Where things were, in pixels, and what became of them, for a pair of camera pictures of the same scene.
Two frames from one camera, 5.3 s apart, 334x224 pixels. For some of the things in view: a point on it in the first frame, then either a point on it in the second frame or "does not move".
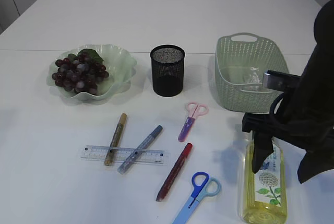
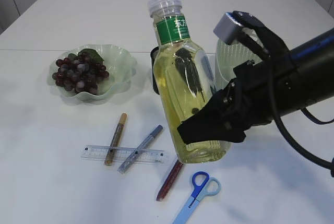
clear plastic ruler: (123, 154) does not move
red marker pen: (172, 176) does not move
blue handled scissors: (203, 186) does not move
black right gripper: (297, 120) -> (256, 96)
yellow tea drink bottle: (265, 200) -> (183, 80)
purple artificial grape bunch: (82, 71) does not move
